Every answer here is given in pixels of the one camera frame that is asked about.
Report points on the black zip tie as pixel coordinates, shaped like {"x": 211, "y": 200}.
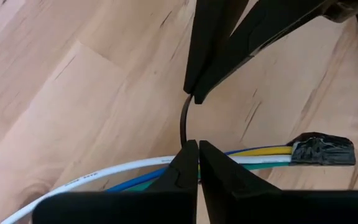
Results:
{"x": 182, "y": 124}

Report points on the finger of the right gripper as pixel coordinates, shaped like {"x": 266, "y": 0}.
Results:
{"x": 259, "y": 31}
{"x": 210, "y": 31}

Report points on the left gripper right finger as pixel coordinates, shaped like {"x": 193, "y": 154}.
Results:
{"x": 291, "y": 208}

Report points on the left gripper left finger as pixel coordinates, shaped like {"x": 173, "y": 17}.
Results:
{"x": 120, "y": 208}

